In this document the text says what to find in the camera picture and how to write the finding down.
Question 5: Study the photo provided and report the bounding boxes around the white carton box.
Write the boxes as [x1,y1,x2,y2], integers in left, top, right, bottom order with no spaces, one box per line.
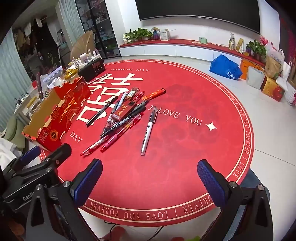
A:
[159,29,176,42]

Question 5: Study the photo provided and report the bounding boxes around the red cardboard box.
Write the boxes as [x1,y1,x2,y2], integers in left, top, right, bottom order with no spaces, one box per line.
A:
[22,76,92,152]

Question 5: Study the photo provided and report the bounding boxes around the white blue patterned pen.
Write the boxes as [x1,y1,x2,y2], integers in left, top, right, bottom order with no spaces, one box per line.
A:
[116,91,127,112]

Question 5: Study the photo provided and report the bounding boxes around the red round printed mat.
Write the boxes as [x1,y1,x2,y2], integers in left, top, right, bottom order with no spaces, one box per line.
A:
[39,59,255,227]

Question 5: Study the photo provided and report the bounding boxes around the white plastic bag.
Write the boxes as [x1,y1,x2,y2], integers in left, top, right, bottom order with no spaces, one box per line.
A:
[266,42,285,65]

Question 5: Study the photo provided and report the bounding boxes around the pale curtain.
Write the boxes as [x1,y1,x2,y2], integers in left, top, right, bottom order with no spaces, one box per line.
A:
[55,0,80,54]
[0,30,33,130]

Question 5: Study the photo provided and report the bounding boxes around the clear plastic bag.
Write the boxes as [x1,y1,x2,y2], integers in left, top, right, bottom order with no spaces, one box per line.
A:
[40,67,67,90]

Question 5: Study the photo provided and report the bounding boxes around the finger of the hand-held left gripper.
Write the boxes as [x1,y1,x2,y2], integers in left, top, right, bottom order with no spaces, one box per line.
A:
[5,146,42,171]
[16,143,72,179]

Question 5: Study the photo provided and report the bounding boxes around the yellow red gift box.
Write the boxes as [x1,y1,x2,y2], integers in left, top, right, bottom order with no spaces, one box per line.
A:
[260,76,286,102]

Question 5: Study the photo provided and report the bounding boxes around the slim black pen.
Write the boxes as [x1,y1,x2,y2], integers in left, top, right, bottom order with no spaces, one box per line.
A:
[86,100,112,127]

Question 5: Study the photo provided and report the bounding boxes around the potted green plant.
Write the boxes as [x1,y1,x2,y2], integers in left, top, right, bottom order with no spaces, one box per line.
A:
[245,39,267,61]

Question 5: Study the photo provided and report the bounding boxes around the potted green plants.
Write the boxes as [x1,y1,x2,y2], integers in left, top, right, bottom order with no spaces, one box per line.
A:
[124,28,154,43]

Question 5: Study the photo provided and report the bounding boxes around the black radio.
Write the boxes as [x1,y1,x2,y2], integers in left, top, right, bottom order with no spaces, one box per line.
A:
[77,58,105,82]

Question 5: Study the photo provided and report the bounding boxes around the hanging clothes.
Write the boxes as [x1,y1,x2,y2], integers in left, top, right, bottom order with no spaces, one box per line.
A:
[11,19,56,51]

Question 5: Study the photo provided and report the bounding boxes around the glass display cabinet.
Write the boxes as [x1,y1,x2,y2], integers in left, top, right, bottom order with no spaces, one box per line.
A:
[75,0,121,58]

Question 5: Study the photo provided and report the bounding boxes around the blue bag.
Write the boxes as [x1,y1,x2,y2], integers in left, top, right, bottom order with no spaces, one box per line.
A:
[209,54,243,80]

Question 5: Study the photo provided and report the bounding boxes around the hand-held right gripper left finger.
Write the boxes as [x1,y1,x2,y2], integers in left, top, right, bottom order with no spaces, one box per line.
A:
[26,158,103,241]

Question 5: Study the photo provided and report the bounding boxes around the small brown box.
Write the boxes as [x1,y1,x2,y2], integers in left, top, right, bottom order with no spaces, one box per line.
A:
[126,87,139,100]

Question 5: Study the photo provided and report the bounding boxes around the white paper bag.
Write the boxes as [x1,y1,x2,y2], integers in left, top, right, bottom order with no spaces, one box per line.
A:
[245,65,265,90]

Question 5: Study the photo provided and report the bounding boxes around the white marker black cap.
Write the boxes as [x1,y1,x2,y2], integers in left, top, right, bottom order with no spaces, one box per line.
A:
[141,106,159,156]

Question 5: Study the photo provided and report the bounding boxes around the beige chair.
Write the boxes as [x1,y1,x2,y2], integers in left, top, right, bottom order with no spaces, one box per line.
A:
[70,30,97,61]

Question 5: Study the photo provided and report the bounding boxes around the green chair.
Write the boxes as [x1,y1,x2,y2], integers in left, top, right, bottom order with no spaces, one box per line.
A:
[5,116,26,149]

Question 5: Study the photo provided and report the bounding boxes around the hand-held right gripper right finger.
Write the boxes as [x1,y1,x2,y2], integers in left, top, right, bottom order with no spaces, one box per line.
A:
[197,159,274,241]

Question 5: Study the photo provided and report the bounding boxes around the low white cabinet red top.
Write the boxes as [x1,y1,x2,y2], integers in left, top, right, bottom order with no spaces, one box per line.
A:
[119,38,266,67]

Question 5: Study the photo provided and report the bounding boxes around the orange paper bag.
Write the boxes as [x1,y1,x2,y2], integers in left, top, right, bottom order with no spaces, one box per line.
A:
[239,60,255,80]

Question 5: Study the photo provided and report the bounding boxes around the red pen white barrel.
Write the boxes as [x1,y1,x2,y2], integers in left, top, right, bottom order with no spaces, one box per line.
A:
[80,136,110,157]

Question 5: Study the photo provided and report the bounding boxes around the white cloth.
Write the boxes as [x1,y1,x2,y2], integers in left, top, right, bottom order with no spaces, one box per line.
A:
[0,138,19,163]

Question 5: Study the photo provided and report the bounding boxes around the person's leg in jeans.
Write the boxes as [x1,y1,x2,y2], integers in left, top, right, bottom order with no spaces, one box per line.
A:
[240,168,263,188]

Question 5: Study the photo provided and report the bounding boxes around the yellow snack bag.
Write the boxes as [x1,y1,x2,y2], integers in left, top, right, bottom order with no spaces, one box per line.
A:
[236,38,245,54]

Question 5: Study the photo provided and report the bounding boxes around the brown paper bag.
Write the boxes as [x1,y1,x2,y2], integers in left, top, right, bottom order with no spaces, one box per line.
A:
[265,54,284,79]

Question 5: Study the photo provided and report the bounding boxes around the black television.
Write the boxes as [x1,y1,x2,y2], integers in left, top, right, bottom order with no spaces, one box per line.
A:
[135,0,260,33]

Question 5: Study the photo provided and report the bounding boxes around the gold lid jar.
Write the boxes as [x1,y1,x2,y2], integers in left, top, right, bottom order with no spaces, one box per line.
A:
[63,68,79,82]

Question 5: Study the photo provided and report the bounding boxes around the white tissue roll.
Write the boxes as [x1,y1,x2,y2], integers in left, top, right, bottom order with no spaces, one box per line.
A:
[52,77,64,90]

